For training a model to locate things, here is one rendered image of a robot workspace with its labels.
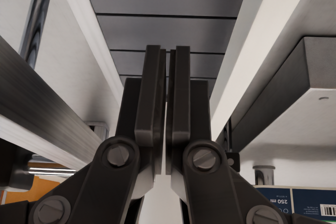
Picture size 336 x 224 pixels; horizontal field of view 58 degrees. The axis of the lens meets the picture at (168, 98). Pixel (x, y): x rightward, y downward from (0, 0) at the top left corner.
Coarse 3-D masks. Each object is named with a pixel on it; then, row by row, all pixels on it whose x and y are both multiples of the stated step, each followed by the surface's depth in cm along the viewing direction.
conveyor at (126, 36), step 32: (96, 0) 15; (128, 0) 15; (160, 0) 15; (192, 0) 15; (224, 0) 15; (128, 32) 18; (160, 32) 18; (192, 32) 17; (224, 32) 17; (128, 64) 22; (192, 64) 21
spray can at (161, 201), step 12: (156, 180) 25; (168, 180) 24; (156, 192) 24; (168, 192) 24; (144, 204) 25; (156, 204) 24; (168, 204) 24; (144, 216) 24; (156, 216) 24; (168, 216) 23; (180, 216) 24
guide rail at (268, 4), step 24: (264, 0) 9; (288, 0) 9; (240, 24) 12; (264, 24) 11; (240, 48) 12; (264, 48) 12; (240, 72) 14; (216, 96) 19; (240, 96) 17; (216, 120) 22
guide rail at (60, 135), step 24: (0, 48) 6; (0, 72) 6; (24, 72) 6; (0, 96) 6; (24, 96) 6; (48, 96) 8; (0, 120) 6; (24, 120) 7; (48, 120) 8; (72, 120) 10; (24, 144) 8; (48, 144) 8; (72, 144) 10; (96, 144) 13; (72, 168) 13
